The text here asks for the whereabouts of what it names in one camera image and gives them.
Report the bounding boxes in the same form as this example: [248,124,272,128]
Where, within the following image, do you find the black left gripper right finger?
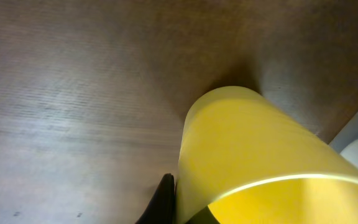
[186,206,220,224]

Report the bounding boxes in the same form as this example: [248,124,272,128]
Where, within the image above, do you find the yellow plastic cup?
[176,86,358,223]

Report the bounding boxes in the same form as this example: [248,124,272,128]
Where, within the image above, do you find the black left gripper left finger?
[136,174,175,224]

